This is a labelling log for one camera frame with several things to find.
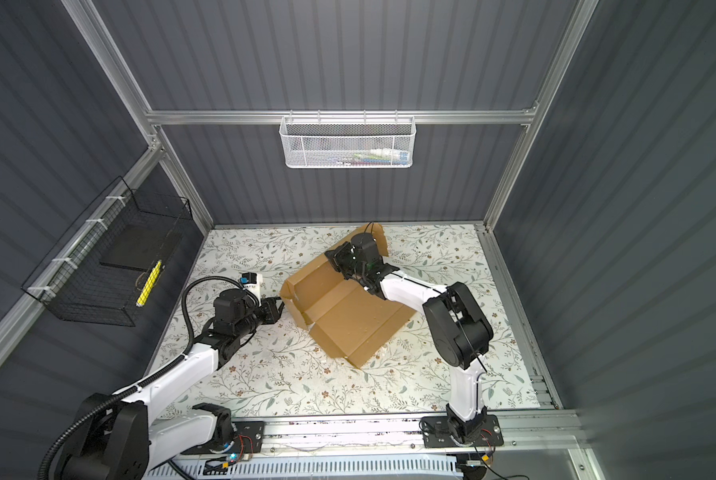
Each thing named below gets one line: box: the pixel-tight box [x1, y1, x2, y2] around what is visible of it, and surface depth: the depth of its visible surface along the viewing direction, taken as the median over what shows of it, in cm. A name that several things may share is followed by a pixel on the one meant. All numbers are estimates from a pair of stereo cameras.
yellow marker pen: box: [135, 260, 162, 307], surface depth 72 cm
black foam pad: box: [100, 224, 183, 271], surface depth 76 cm
